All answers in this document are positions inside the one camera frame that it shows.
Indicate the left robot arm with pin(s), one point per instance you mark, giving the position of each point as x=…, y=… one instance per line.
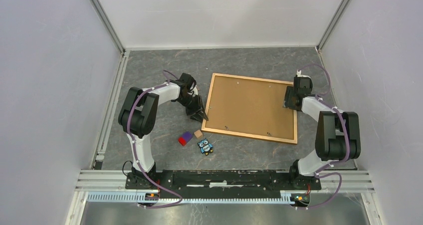
x=138, y=117

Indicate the small tan wooden cube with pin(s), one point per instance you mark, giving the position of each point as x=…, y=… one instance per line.
x=198, y=134

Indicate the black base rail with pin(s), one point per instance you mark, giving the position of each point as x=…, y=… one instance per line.
x=222, y=184

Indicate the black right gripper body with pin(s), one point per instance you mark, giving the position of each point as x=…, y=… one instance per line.
x=290, y=93

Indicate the red and purple block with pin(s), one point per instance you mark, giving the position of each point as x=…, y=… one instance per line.
x=185, y=138

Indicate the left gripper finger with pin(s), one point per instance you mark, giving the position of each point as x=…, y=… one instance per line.
x=202, y=108
x=197, y=117

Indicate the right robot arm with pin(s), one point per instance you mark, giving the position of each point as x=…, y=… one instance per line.
x=337, y=137

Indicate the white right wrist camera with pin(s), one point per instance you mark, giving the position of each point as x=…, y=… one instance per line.
x=299, y=74

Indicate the wooden picture frame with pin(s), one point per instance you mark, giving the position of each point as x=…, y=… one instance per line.
x=248, y=136

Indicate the white toothed cable tray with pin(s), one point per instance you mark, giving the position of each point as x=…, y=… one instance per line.
x=152, y=198

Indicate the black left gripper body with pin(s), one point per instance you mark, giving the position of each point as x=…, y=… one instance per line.
x=191, y=104

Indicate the blue owl figure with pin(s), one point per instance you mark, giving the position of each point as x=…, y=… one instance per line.
x=205, y=147

